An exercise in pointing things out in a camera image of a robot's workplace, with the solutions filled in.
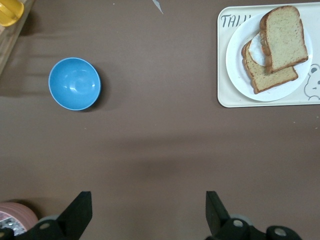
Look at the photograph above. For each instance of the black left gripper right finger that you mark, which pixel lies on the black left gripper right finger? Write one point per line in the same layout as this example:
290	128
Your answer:
215	215

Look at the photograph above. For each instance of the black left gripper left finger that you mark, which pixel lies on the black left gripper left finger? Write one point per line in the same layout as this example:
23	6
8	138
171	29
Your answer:
77	212

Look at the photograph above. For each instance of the blue bowl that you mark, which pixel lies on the blue bowl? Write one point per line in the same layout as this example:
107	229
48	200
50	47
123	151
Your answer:
74	83

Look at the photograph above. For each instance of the bread slice under egg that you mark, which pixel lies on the bread slice under egg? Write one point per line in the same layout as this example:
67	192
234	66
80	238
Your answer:
270	80

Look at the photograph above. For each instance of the bread slice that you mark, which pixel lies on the bread slice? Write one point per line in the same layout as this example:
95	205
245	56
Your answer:
270	80
285	40

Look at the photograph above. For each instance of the yellow mug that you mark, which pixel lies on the yellow mug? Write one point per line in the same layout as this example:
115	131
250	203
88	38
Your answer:
10	12

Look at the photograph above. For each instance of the white round plate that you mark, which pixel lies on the white round plate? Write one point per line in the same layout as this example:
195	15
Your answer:
237	72

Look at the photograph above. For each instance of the fried egg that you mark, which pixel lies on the fried egg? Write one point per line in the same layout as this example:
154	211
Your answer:
257	52

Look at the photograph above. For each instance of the grey granular bowl filling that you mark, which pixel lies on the grey granular bowl filling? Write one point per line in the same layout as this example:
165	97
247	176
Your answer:
7	225

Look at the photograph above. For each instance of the cream bear tray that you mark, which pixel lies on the cream bear tray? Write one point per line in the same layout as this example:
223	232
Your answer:
225	100

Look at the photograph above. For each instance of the wooden mug rack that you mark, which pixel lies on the wooden mug rack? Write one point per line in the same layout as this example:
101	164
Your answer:
10	42

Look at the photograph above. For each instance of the pink bowl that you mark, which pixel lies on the pink bowl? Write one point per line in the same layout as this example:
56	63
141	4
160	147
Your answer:
22	215

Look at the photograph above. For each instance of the small paper scrap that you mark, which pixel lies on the small paper scrap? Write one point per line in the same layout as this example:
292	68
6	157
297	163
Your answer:
158	6

